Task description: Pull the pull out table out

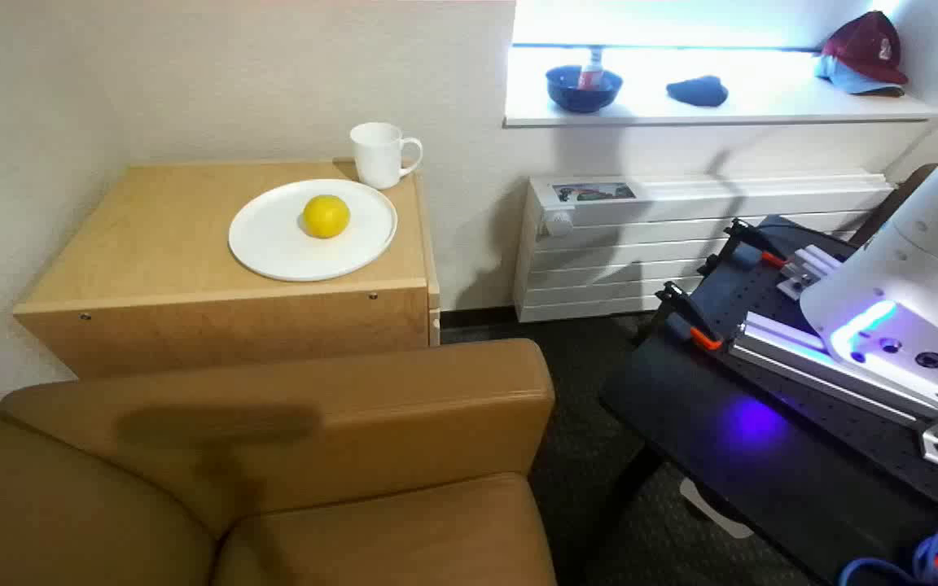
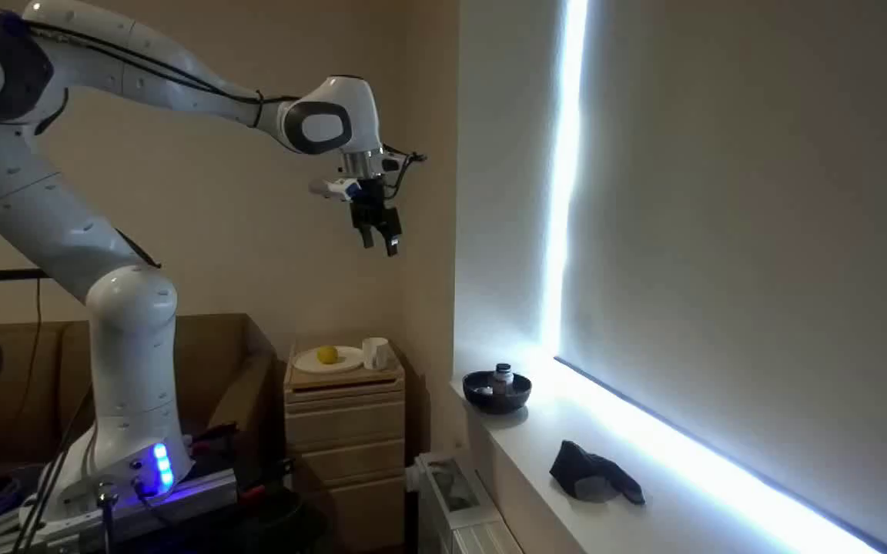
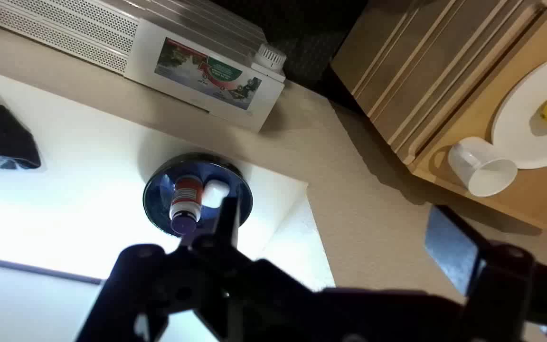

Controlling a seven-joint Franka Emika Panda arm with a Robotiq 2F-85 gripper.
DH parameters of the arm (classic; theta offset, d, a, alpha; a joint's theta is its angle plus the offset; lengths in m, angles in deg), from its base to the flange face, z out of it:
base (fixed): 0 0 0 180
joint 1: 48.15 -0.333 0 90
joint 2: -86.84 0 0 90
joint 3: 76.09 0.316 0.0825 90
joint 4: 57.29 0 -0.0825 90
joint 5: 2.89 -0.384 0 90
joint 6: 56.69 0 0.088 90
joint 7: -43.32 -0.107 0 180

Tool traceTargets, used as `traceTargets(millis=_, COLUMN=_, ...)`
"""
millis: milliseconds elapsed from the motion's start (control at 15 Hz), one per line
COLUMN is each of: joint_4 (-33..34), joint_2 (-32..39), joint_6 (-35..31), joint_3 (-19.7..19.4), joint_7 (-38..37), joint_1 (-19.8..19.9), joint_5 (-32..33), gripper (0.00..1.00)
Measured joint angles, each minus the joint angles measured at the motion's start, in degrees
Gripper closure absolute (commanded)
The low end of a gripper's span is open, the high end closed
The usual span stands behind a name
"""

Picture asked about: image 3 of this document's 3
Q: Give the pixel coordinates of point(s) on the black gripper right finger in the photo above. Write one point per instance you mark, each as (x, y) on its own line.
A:
(513, 290)

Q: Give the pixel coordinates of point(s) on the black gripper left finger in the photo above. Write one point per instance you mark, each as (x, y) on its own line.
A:
(160, 285)

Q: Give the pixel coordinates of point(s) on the dark blue cap with logo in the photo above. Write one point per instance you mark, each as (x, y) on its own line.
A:
(160, 190)

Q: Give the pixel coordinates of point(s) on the white mug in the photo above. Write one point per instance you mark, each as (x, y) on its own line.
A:
(479, 163)

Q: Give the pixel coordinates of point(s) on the white round plate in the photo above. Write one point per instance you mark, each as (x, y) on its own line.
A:
(527, 142)

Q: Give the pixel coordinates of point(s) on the white picture box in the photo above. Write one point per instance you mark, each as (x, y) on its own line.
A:
(208, 72)

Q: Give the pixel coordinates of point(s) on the wooden side table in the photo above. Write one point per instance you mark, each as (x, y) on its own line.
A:
(426, 68)

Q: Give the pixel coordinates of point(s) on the white wall heater unit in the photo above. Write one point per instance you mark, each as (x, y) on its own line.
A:
(95, 38)

